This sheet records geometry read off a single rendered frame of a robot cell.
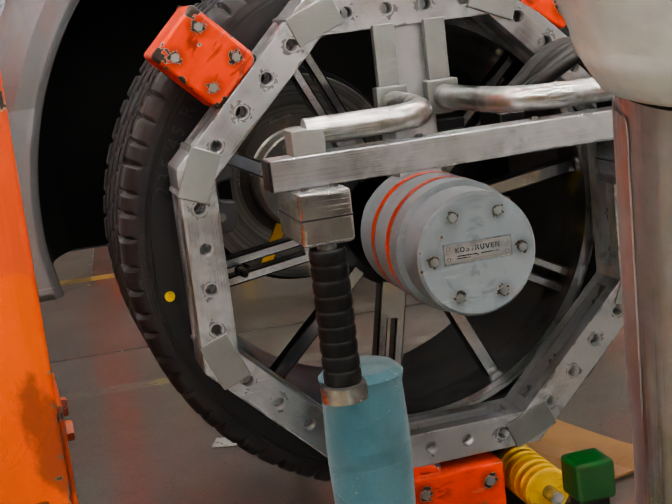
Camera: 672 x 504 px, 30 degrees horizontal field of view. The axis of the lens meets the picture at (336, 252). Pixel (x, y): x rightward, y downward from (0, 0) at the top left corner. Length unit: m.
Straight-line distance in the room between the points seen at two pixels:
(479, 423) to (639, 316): 0.92
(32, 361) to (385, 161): 0.41
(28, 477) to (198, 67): 0.46
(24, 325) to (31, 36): 0.59
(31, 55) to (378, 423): 0.78
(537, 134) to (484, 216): 0.10
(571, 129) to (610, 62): 0.74
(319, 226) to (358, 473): 0.30
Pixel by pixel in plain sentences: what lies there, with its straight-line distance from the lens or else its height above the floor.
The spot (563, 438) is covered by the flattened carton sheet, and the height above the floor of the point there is 0.01.
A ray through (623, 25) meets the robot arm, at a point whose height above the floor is 1.10.
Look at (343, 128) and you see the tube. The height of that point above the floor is 1.00.
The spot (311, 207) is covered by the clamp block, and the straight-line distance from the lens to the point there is 1.13.
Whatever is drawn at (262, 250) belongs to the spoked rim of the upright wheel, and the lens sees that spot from 1.46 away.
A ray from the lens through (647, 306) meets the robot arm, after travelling 0.56.
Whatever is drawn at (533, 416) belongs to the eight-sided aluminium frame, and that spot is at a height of 0.61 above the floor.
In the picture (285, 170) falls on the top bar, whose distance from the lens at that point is 1.15.
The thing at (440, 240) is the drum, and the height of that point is 0.87.
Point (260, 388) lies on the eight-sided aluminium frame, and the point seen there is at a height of 0.71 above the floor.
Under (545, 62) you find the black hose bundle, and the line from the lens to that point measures 1.34.
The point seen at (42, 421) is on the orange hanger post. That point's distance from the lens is 1.33.
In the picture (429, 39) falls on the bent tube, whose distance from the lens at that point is 1.38.
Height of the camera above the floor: 1.12
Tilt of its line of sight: 12 degrees down
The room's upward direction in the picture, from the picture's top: 7 degrees counter-clockwise
